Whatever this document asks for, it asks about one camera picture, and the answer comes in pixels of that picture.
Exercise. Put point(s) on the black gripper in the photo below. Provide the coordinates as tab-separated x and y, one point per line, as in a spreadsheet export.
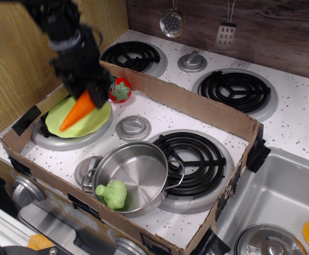
79	69

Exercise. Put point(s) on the orange toy carrot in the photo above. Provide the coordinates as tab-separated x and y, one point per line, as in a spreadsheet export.
84	105

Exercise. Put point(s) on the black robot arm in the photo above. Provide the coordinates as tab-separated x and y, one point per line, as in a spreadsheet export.
60	20

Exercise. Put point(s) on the light green plate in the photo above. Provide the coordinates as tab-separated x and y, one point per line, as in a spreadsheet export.
89	124

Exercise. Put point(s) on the red toy tomato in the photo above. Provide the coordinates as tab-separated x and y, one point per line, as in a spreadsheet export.
120	89

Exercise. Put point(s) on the centre silver stove knob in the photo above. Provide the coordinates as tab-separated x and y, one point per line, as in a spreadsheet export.
133	128

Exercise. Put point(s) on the silver stove knob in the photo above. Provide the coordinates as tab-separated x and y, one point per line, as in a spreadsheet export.
133	128
84	173
192	63

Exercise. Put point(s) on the back left stove burner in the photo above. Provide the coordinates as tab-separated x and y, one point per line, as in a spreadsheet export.
138	56

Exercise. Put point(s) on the front left stove burner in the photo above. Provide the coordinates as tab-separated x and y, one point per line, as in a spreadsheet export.
42	137

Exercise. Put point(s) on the front silver stove knob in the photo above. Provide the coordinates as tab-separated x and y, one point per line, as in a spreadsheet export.
84	173

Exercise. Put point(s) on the green toy broccoli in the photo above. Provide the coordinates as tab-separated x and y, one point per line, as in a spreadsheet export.
114	194

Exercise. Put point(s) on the hanging metal strainer ladle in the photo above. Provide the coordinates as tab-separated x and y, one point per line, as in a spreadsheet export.
172	22

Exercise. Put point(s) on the cardboard fence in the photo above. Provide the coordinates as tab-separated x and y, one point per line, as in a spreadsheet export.
206	110

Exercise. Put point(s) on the back silver stove knob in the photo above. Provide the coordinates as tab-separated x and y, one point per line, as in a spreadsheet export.
192	63

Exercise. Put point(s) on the left oven front knob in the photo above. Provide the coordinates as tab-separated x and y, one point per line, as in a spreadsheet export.
26	192

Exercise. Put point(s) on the oven knob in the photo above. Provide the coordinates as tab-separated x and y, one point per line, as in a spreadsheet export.
26	192
124	246

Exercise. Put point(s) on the front right stove burner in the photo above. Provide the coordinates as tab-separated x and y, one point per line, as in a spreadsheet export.
199	166

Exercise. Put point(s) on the hanging metal spatula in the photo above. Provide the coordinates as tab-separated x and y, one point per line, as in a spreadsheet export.
227	30

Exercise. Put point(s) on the right oven front knob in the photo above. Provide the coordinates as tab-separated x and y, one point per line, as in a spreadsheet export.
124	246

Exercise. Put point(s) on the orange toy piece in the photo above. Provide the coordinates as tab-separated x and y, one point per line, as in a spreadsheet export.
39	242

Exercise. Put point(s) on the steel sink basin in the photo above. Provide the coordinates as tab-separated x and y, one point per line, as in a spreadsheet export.
277	194

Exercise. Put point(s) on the steel pot lid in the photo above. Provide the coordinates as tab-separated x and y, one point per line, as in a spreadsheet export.
268	239

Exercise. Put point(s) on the steel pot with handles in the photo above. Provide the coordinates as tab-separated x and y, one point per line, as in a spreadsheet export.
144	169

